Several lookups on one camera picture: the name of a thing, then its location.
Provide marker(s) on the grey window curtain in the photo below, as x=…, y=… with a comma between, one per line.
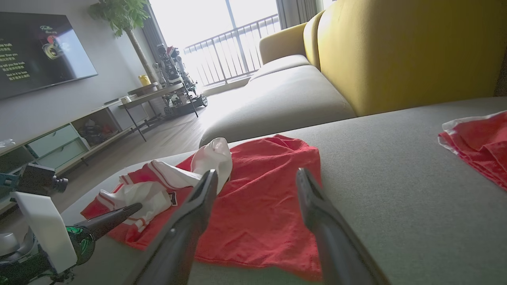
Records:
x=297, y=12
x=152, y=35

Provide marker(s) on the grey wheeled background robot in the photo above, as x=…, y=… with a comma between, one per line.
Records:
x=170, y=67

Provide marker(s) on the dark brown cushion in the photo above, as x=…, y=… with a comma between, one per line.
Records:
x=502, y=75

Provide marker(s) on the yellow sofa armrest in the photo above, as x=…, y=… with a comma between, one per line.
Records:
x=281, y=41

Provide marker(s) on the red shorts white trim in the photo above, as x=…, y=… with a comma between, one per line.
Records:
x=483, y=146

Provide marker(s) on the narrow yellow sofa backrest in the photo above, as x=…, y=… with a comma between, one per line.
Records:
x=313, y=43

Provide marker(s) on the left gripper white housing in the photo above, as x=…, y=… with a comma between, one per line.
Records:
x=43, y=225

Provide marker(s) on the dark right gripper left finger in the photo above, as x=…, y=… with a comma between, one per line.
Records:
x=186, y=237

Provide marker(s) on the small white cup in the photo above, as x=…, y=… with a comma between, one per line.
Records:
x=125, y=99

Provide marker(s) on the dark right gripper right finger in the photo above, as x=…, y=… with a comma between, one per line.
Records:
x=332, y=241

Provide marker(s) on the green potted tree plant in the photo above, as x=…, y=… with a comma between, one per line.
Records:
x=119, y=14

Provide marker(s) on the small yellow container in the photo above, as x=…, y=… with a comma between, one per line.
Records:
x=144, y=80

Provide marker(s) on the wall mounted flat television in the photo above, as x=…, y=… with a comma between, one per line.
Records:
x=39, y=51

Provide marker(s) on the cream and mint TV cabinet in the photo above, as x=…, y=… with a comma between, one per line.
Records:
x=55, y=146

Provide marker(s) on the metal balcony railing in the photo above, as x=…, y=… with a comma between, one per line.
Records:
x=253, y=25

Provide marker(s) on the thin black legged side table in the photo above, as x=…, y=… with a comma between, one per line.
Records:
x=150, y=95

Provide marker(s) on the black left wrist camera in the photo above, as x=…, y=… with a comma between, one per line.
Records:
x=35, y=178

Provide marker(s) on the grey sofa chaise cushion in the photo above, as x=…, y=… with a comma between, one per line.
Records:
x=396, y=206

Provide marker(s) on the red jersey white trim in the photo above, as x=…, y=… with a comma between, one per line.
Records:
x=261, y=206

